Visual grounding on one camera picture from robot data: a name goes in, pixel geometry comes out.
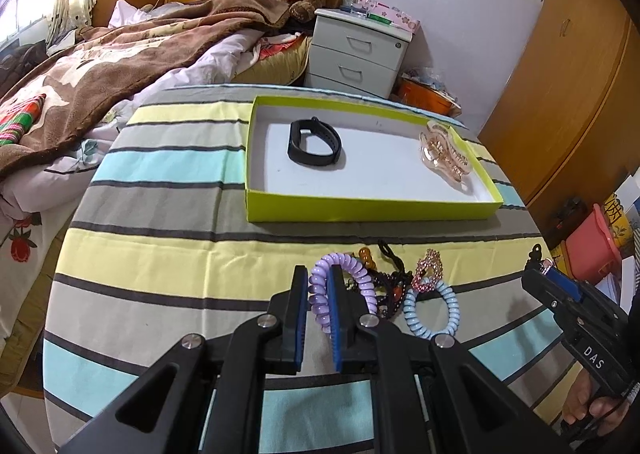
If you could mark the green shallow cardboard box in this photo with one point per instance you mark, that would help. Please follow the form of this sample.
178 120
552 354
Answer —
379 178

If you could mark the brown fleece blanket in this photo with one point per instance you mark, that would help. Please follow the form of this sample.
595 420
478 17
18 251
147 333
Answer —
85 81

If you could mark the pink plastic bin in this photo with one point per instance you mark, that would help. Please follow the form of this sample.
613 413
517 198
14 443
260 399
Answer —
591 250

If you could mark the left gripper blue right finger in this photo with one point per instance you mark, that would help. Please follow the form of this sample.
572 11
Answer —
342 324

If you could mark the black smart wristband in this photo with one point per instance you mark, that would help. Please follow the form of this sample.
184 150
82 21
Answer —
314 143

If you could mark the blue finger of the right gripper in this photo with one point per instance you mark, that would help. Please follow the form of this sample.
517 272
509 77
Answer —
566 284

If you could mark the pink flat box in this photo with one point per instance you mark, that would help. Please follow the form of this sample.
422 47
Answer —
386 14

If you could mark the wooden wardrobe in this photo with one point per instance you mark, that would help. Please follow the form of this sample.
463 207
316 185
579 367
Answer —
567 125

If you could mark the person's right hand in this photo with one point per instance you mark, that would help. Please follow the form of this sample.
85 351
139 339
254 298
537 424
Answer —
578 404

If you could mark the large translucent pink hair claw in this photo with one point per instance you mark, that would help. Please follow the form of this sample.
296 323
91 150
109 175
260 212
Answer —
440 153

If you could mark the pink rhinestone hair clip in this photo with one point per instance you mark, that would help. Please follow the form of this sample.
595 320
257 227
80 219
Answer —
429 271

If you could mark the white drawer nightstand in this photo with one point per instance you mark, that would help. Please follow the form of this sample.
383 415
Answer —
355 55

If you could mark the white floral duvet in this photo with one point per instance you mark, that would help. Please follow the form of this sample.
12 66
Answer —
37 201

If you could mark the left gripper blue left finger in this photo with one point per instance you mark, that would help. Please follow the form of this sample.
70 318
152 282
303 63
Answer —
294 322

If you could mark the orange storage box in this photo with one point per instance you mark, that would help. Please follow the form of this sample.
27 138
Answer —
421 96

